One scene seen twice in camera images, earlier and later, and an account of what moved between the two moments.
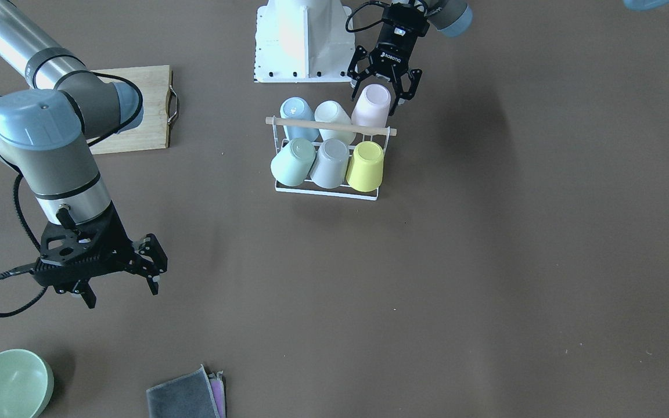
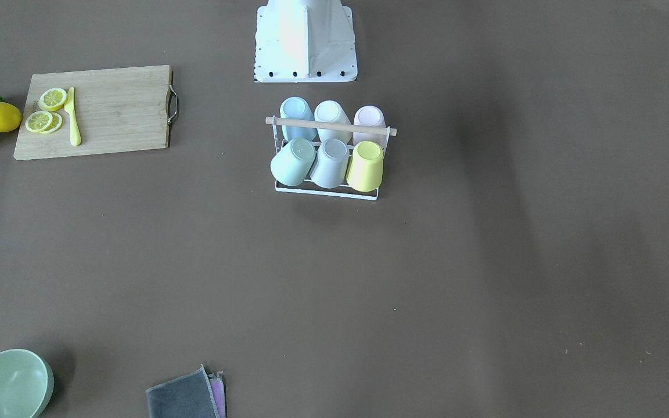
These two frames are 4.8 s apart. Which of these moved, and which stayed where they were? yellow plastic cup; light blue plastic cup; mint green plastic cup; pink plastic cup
Moved: pink plastic cup
Stayed: light blue plastic cup; mint green plastic cup; yellow plastic cup
